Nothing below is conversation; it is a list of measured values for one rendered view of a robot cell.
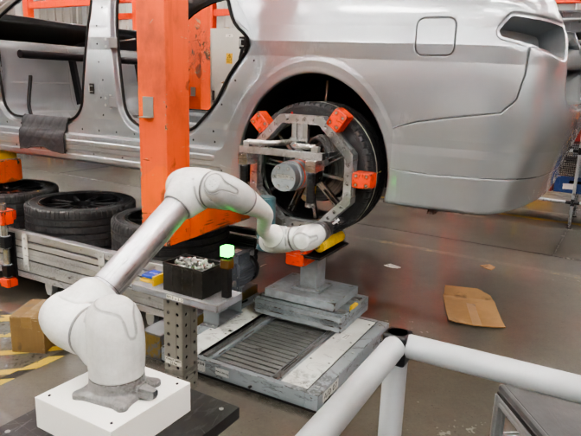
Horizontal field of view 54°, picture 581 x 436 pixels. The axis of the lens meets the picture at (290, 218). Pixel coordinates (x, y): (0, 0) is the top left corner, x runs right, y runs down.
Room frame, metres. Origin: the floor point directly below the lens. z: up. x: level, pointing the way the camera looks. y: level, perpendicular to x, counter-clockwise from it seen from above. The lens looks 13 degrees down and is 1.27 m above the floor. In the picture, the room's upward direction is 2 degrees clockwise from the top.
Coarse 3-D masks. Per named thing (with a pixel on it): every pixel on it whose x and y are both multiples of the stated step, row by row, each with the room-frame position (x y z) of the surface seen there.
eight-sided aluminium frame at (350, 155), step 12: (276, 120) 2.70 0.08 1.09; (288, 120) 2.67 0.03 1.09; (300, 120) 2.64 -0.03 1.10; (312, 120) 2.62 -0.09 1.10; (324, 120) 2.58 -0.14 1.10; (264, 132) 2.74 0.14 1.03; (276, 132) 2.75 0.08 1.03; (336, 132) 2.57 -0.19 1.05; (252, 144) 2.76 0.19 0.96; (336, 144) 2.55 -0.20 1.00; (348, 144) 2.57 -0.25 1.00; (348, 156) 2.52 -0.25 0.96; (252, 168) 2.76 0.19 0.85; (348, 168) 2.52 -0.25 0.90; (252, 180) 2.76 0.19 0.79; (348, 180) 2.52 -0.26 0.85; (264, 192) 2.78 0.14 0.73; (348, 192) 2.52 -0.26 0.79; (276, 204) 2.76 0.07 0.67; (336, 204) 2.55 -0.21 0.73; (348, 204) 2.52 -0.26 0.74; (276, 216) 2.69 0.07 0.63; (288, 216) 2.73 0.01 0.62; (324, 216) 2.57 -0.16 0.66; (336, 216) 2.59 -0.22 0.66
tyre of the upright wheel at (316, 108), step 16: (288, 112) 2.77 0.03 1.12; (304, 112) 2.73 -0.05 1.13; (320, 112) 2.69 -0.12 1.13; (352, 112) 2.74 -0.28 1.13; (352, 128) 2.61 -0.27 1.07; (368, 128) 2.72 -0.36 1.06; (352, 144) 2.61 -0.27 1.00; (368, 144) 2.61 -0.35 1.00; (368, 160) 2.57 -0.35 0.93; (384, 160) 2.72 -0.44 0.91; (384, 176) 2.72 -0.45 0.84; (368, 192) 2.58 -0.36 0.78; (352, 208) 2.60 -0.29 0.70; (368, 208) 2.69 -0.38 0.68; (352, 224) 2.70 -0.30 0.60
